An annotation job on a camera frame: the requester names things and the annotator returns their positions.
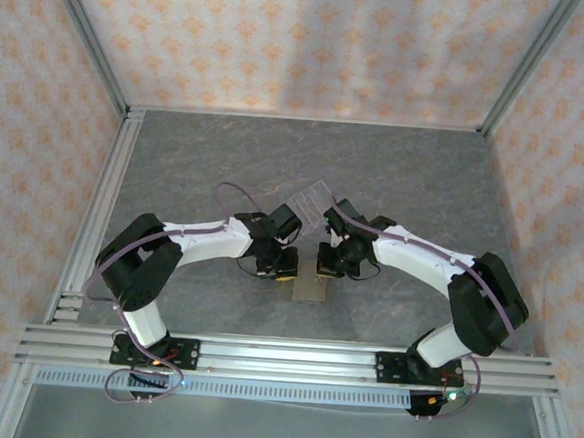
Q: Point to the aluminium corner post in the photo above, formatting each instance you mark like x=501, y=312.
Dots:
x=85, y=29
x=528, y=60

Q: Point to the black controller box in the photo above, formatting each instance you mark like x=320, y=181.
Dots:
x=421, y=406
x=145, y=379

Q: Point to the grey metal panel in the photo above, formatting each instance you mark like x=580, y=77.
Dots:
x=282, y=429

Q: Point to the aluminium side rail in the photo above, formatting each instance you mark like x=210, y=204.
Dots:
x=103, y=191

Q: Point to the clear acrylic card stand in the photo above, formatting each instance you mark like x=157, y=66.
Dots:
x=313, y=200

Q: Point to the aluminium frame leg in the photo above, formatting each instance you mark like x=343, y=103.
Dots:
x=547, y=437
x=8, y=404

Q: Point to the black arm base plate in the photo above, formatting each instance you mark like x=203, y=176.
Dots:
x=387, y=368
x=187, y=354

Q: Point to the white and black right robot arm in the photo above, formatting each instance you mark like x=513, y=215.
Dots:
x=419, y=265

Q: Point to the aluminium frame rail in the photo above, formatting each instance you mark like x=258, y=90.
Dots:
x=287, y=361

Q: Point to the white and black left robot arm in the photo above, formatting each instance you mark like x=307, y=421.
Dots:
x=210, y=246

